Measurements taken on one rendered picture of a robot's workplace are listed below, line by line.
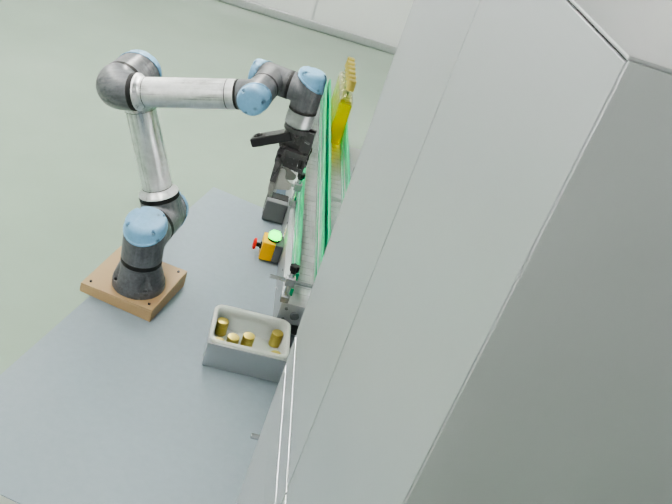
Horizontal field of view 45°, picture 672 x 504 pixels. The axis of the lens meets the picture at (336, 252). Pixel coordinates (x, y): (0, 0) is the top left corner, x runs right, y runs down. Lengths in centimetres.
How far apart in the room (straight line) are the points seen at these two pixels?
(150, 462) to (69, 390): 29
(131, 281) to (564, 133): 196
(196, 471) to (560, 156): 161
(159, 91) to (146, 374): 73
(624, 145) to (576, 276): 9
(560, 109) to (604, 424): 22
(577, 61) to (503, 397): 22
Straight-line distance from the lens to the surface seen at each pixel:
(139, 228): 229
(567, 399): 58
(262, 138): 220
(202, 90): 206
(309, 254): 264
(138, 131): 233
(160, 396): 217
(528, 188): 53
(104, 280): 245
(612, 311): 54
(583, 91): 50
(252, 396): 224
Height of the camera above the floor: 221
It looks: 30 degrees down
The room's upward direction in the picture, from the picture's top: 20 degrees clockwise
